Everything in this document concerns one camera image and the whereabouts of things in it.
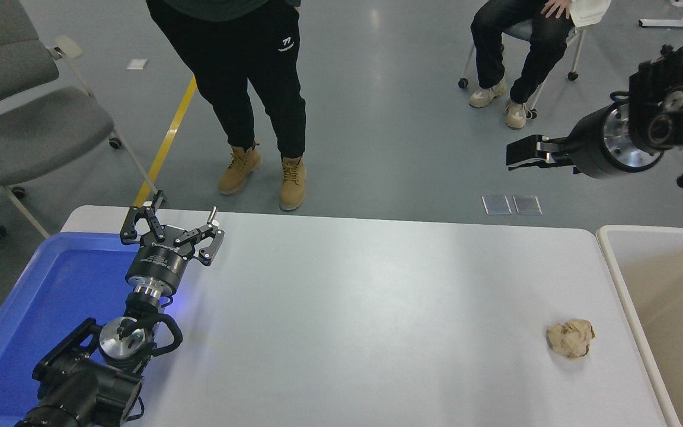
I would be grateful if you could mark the person's hand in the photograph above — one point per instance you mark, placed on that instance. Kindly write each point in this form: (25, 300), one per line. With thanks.
(555, 7)

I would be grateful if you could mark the white paper sheet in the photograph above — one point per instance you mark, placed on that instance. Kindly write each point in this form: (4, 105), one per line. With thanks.
(137, 64)

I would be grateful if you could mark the standing person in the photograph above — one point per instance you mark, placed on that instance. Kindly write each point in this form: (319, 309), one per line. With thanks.
(246, 71)

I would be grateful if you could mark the white cloth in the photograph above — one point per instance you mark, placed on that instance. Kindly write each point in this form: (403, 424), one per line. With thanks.
(589, 12)

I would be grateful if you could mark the white desk base frame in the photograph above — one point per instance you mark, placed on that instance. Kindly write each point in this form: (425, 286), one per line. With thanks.
(679, 22)

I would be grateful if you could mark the office chair with casters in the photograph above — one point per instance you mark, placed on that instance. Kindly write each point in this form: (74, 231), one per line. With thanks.
(517, 31)

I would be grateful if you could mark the grey padded chair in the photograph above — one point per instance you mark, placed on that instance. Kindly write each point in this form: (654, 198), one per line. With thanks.
(39, 136)

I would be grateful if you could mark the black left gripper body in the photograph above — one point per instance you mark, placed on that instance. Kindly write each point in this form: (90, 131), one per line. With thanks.
(158, 267)

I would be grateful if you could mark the crumpled tan paper ball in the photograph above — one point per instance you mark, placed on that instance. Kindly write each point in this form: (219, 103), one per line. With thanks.
(570, 339)

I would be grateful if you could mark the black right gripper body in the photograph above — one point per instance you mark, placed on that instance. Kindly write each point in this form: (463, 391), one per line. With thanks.
(587, 148)

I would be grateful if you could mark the blue plastic tray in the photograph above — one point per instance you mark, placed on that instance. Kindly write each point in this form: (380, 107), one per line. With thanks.
(51, 284)

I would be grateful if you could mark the silver floor plate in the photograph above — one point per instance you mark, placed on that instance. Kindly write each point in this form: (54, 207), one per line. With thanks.
(527, 204)
(497, 204)

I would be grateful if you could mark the seated person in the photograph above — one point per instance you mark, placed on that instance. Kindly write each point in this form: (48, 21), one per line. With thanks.
(495, 35)

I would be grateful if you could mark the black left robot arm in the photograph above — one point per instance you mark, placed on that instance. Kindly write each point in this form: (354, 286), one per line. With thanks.
(80, 388)

